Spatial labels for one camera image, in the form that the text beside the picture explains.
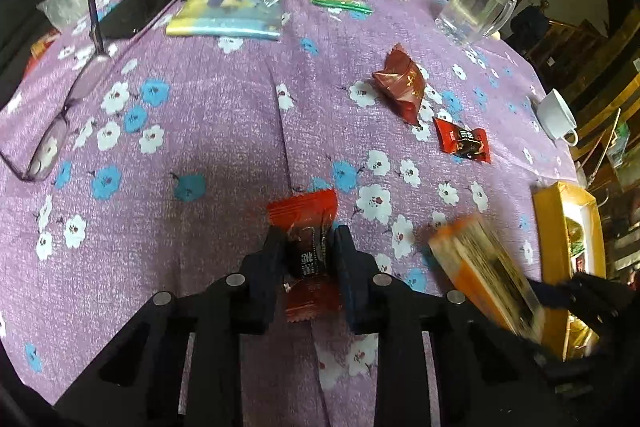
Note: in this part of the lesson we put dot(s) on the white ceramic cup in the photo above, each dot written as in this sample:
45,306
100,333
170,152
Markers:
555,112

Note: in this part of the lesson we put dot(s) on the dark red snack packet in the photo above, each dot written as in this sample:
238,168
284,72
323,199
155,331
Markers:
402,82

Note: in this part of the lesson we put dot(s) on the purple frame eyeglasses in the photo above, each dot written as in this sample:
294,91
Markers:
47,152

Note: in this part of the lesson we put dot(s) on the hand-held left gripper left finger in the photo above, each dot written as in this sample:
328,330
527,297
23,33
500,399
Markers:
272,267

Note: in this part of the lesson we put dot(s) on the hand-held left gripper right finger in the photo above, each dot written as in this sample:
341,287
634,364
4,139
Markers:
345,277

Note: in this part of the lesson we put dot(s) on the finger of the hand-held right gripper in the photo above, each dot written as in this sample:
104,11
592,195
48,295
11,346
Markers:
575,299

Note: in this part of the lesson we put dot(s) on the clear glass mug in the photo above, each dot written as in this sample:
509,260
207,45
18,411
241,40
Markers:
475,2

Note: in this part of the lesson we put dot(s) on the clear biscuit packet black label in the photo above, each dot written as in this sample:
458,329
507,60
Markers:
480,267

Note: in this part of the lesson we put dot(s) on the dark red black candy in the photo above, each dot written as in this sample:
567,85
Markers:
462,142

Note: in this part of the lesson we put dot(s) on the wooden stair railing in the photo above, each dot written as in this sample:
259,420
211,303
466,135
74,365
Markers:
565,42

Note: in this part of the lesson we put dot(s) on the black smartphone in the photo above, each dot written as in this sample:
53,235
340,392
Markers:
140,4

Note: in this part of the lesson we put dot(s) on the black chair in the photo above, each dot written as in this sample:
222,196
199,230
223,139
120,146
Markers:
20,7

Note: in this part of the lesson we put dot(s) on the dark standing figure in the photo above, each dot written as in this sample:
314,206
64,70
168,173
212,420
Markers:
530,27

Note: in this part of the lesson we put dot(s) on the green pen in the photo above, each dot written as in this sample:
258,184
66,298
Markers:
345,5

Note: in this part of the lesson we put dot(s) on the red candy black label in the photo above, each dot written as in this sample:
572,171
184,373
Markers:
305,212

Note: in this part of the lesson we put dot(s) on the white box yellow tape rim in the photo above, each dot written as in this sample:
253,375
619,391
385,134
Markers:
547,217

